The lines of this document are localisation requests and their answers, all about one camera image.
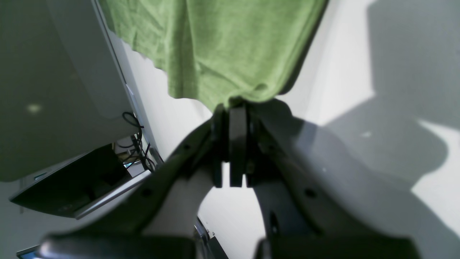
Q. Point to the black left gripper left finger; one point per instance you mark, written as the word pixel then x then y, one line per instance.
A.
pixel 156 220

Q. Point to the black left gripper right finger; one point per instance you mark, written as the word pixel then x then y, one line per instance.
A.
pixel 301 220

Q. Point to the green T-shirt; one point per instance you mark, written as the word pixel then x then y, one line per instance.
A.
pixel 215 50

